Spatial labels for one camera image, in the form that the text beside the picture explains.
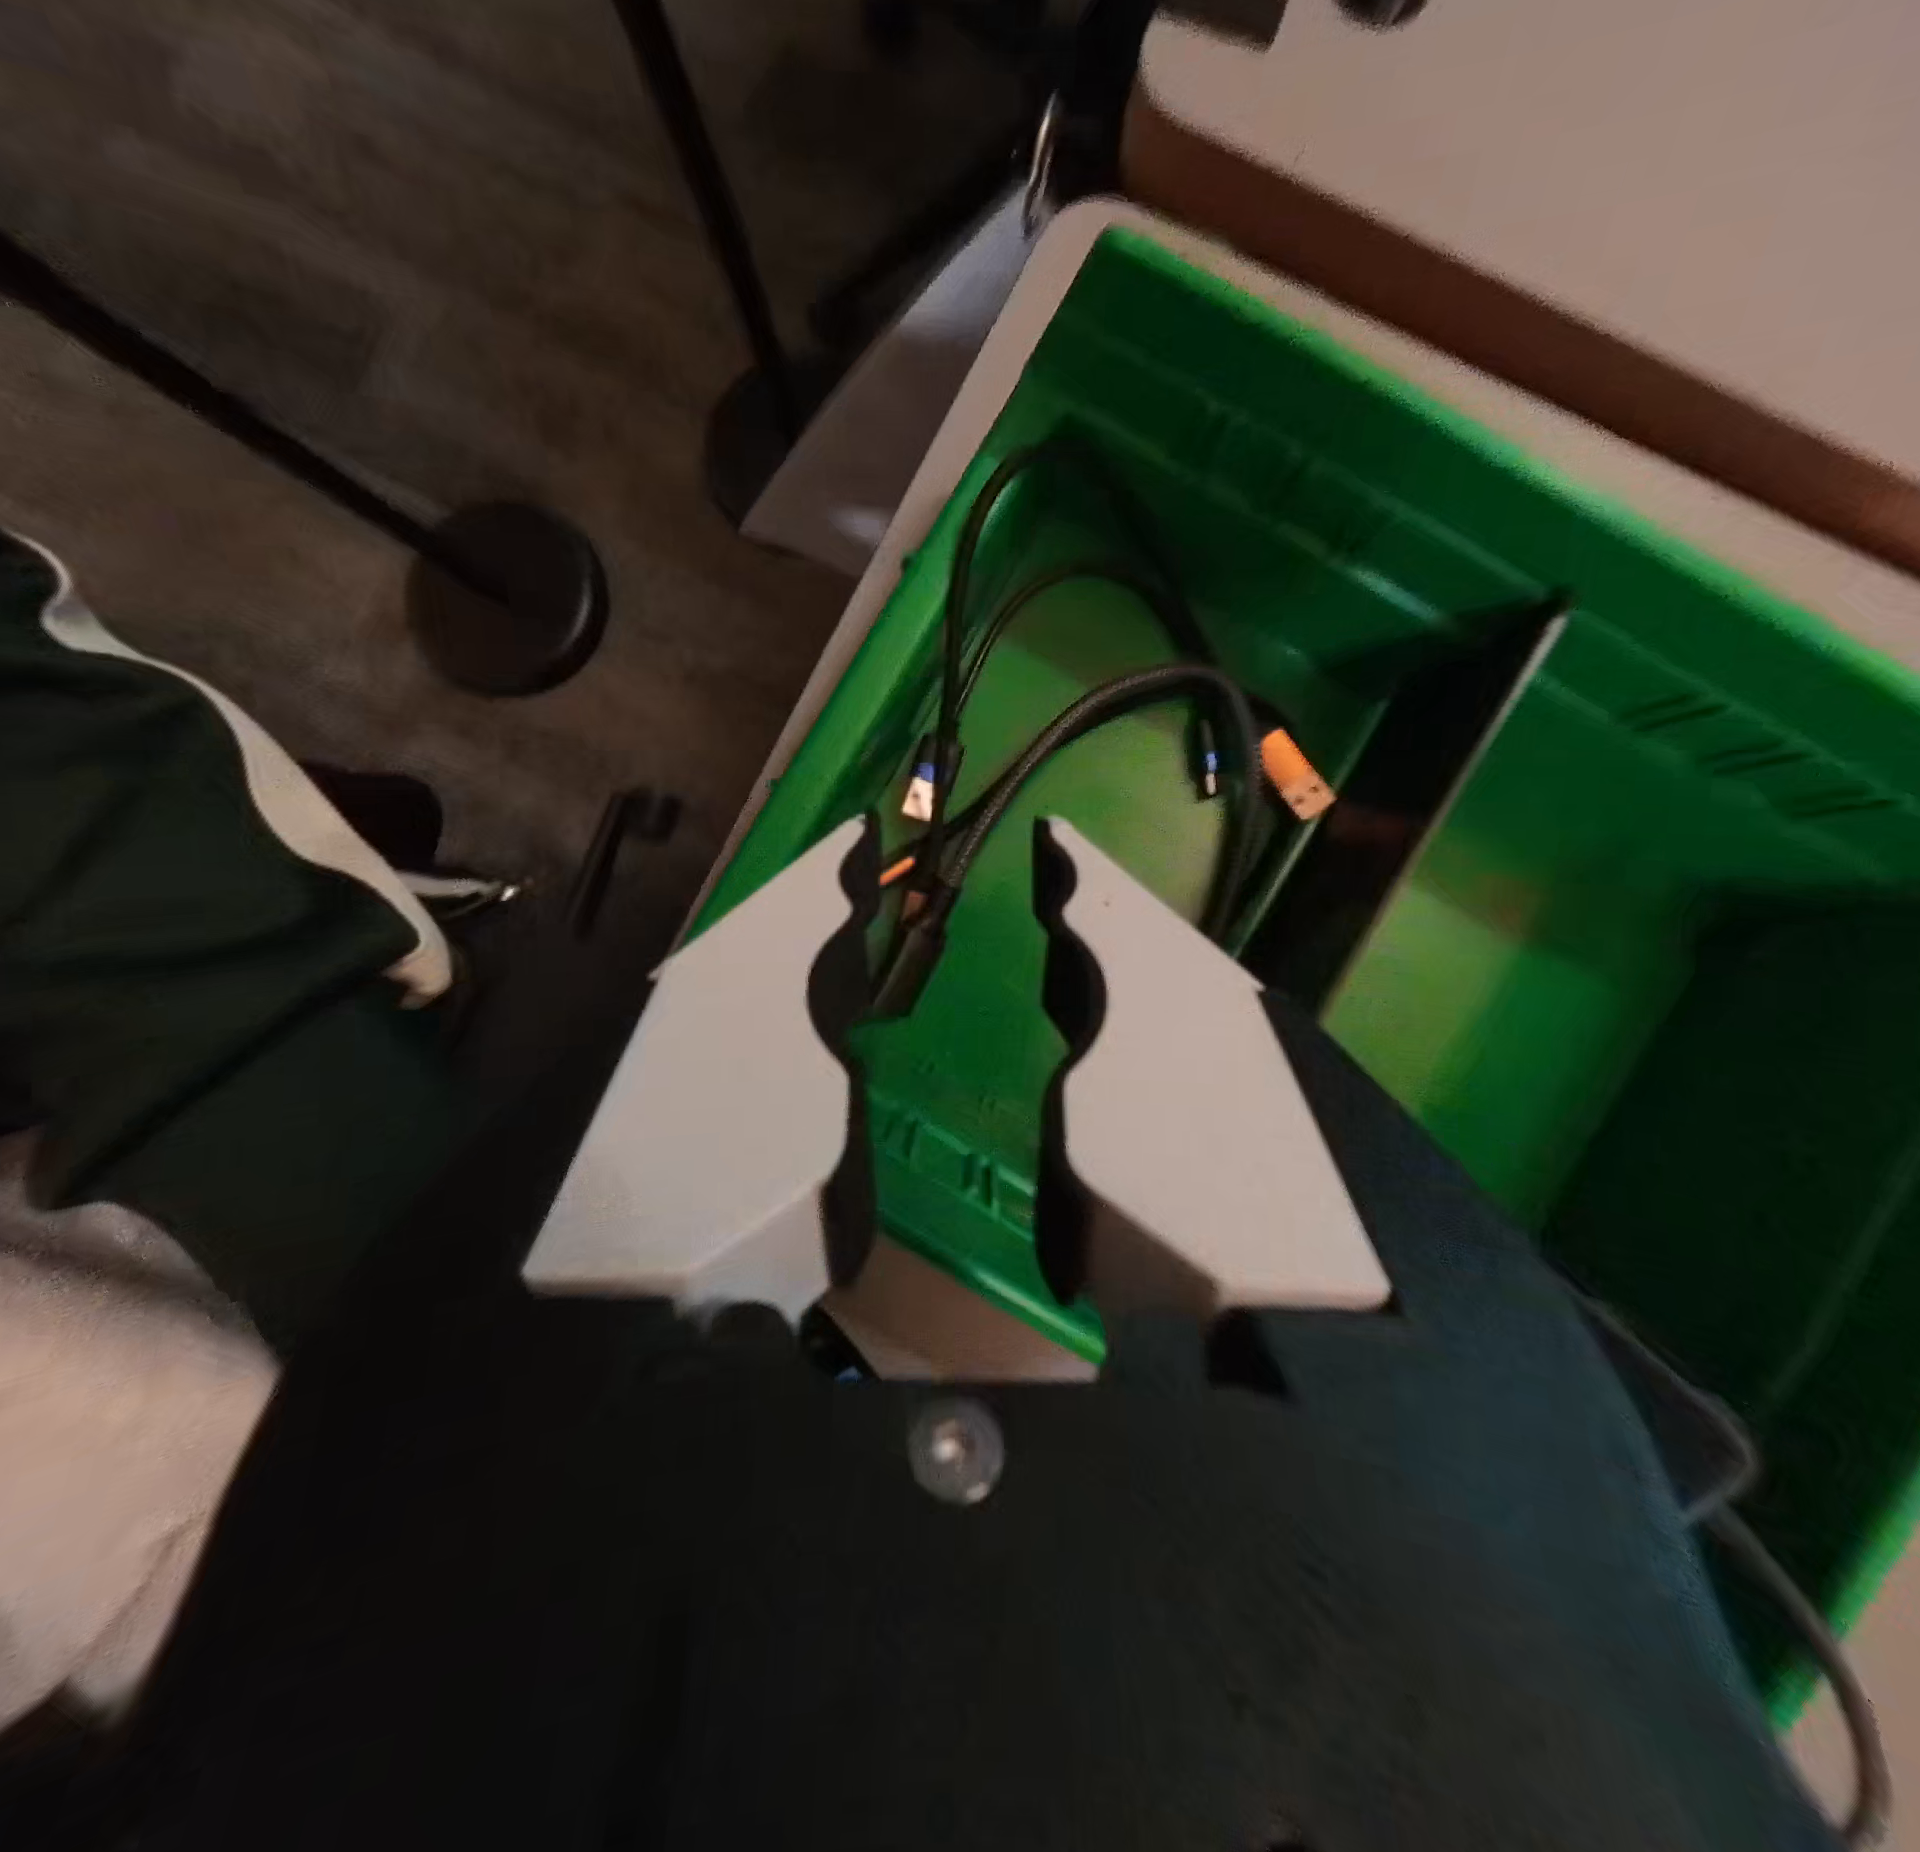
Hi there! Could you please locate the black pole with round base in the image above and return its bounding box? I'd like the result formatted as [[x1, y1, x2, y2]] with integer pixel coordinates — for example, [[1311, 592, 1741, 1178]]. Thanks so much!
[[577, 0, 849, 529], [0, 230, 614, 702]]

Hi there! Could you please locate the green plastic bin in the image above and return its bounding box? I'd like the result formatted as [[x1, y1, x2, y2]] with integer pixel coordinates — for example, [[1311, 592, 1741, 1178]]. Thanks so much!
[[670, 225, 1920, 1728]]

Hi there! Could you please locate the braided cable with orange plugs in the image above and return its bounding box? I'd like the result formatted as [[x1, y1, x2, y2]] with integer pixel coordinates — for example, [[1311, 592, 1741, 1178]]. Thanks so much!
[[866, 663, 1341, 1030]]

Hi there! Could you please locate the dark green jacket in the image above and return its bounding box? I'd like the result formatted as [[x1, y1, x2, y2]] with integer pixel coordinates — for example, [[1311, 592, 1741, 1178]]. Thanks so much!
[[0, 529, 467, 1351]]

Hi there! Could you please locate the black cable with orange plug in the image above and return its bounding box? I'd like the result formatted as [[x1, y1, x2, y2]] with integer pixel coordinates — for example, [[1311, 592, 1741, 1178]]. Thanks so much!
[[897, 438, 1099, 831]]

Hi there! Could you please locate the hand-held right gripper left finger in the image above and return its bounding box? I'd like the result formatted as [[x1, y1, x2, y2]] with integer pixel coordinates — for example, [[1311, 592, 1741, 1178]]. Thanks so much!
[[520, 811, 887, 1305]]

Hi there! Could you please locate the person's pale clothing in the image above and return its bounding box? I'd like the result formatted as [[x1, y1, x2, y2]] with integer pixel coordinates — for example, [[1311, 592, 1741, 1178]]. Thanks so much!
[[0, 1132, 288, 1734]]

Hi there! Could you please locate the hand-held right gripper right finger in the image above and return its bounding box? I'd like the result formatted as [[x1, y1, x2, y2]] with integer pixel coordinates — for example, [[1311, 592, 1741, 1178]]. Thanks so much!
[[1029, 813, 1394, 1316]]

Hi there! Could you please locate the dark bin divider panel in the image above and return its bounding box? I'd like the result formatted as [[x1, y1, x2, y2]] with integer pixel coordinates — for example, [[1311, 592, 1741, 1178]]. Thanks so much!
[[1241, 588, 1574, 1017]]

